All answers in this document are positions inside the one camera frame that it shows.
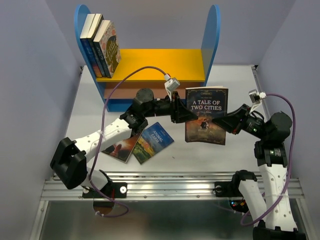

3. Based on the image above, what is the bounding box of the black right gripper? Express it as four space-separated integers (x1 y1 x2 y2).
211 103 269 141

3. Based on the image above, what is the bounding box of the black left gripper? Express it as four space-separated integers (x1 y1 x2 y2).
143 91 198 124

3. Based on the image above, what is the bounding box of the A Tale of Two Cities book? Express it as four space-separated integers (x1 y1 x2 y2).
185 86 229 146

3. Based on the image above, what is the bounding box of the Animal Farm book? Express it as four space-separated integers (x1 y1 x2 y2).
132 122 174 165

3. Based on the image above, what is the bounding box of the Three Days to See book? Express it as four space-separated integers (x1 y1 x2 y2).
102 135 141 164

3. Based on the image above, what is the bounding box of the Little Women book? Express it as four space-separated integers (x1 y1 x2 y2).
94 20 122 78

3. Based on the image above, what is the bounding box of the Nineteen Eighty-Four book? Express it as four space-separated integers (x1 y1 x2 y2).
89 13 109 78

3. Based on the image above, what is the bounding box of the Jane Eyre book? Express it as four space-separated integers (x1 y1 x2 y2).
80 13 103 78

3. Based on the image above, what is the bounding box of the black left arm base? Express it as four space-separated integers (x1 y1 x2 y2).
81 182 128 210

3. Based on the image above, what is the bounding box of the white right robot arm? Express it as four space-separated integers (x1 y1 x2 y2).
212 104 307 240

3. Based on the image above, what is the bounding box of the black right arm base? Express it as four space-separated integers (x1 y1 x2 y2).
212 181 249 214

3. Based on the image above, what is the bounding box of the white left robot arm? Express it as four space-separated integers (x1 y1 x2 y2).
50 88 198 197

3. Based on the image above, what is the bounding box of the blue and yellow bookshelf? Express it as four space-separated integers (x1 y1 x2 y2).
74 4 221 112

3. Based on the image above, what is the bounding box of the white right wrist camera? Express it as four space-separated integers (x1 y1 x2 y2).
248 89 267 114

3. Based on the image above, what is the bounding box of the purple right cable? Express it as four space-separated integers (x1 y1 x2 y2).
214 93 298 227

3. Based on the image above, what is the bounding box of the purple cable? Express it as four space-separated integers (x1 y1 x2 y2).
214 93 298 227
88 65 172 218

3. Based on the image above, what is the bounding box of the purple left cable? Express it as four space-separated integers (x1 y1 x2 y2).
88 65 172 218

